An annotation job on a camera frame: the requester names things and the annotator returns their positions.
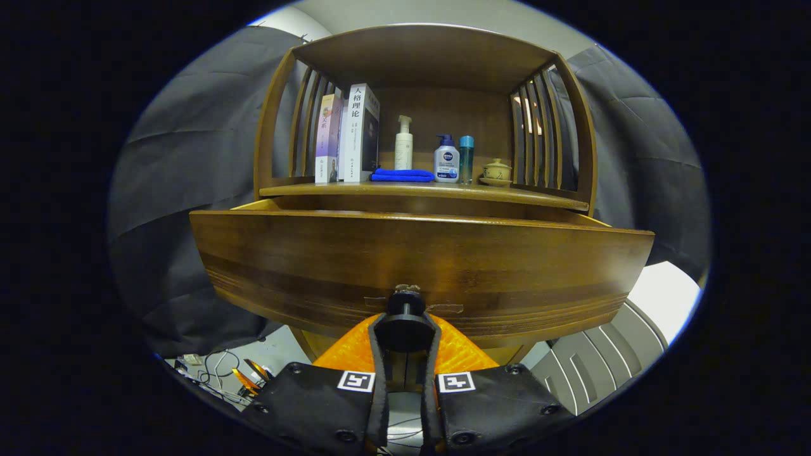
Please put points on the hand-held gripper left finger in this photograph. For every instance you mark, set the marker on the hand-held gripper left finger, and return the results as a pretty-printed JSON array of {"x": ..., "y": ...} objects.
[{"x": 379, "y": 386}]

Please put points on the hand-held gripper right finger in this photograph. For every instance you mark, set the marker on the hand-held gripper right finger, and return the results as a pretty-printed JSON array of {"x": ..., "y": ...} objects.
[{"x": 431, "y": 392}]

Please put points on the black round drawer knob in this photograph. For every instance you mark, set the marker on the black round drawer knob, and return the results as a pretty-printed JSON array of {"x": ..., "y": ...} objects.
[{"x": 405, "y": 329}]

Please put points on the brown wooden drawer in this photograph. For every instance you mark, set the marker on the brown wooden drawer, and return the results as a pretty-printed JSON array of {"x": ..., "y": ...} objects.
[{"x": 412, "y": 253}]

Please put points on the wooden countertop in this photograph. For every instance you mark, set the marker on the wooden countertop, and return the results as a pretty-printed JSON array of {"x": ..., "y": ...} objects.
[{"x": 443, "y": 192}]

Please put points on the brown wooden cabinet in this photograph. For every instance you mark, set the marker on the brown wooden cabinet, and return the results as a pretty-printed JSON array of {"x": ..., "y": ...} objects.
[{"x": 418, "y": 57}]

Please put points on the orange and black tool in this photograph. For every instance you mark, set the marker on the orange and black tool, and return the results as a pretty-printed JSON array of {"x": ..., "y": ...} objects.
[{"x": 250, "y": 380}]

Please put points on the grey ribbed panel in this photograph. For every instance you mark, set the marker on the grey ribbed panel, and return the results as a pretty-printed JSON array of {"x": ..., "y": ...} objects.
[{"x": 589, "y": 361}]

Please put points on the blue folded cloth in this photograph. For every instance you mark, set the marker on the blue folded cloth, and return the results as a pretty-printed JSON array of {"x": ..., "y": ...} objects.
[{"x": 402, "y": 175}]

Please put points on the white bottle with blue cap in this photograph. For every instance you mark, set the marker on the white bottle with blue cap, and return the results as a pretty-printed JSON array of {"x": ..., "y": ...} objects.
[{"x": 447, "y": 164}]

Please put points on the lidded ceramic teacup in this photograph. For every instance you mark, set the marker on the lidded ceramic teacup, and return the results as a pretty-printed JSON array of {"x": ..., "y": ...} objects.
[{"x": 495, "y": 172}]

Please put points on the slim teal bottle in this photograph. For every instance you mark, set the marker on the slim teal bottle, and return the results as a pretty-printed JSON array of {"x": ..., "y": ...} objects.
[{"x": 466, "y": 161}]

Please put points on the white pump bottle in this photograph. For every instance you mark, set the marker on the white pump bottle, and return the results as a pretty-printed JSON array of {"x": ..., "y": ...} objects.
[{"x": 403, "y": 149}]

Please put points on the thick white book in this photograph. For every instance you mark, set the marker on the thick white book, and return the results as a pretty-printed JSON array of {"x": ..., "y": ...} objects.
[{"x": 355, "y": 139}]

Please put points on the purple book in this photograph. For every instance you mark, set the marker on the purple book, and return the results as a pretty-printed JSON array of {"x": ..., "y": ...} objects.
[{"x": 327, "y": 139}]

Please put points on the white flat board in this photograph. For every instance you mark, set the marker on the white flat board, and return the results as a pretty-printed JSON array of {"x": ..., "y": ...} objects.
[{"x": 665, "y": 297}]

